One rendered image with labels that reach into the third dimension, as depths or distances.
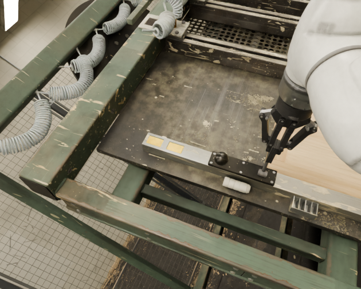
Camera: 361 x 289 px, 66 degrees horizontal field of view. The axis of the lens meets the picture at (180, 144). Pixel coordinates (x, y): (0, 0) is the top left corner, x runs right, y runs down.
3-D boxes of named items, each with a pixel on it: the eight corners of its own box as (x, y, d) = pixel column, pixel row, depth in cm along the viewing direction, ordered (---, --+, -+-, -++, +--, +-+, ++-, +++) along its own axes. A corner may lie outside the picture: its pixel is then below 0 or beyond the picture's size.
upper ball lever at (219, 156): (227, 168, 85) (226, 167, 72) (215, 165, 86) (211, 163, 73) (230, 156, 85) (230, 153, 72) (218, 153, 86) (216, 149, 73)
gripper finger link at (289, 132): (293, 109, 62) (300, 110, 61) (280, 139, 71) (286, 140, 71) (291, 121, 60) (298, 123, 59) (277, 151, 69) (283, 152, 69)
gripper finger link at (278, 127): (287, 120, 60) (280, 118, 60) (271, 149, 69) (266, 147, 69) (289, 108, 62) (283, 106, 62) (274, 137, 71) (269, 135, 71)
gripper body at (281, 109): (275, 102, 55) (263, 131, 63) (320, 114, 53) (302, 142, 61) (281, 78, 59) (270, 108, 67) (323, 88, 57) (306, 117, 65)
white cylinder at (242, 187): (222, 187, 85) (247, 195, 83) (223, 182, 82) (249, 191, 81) (224, 179, 86) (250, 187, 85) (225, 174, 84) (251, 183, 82)
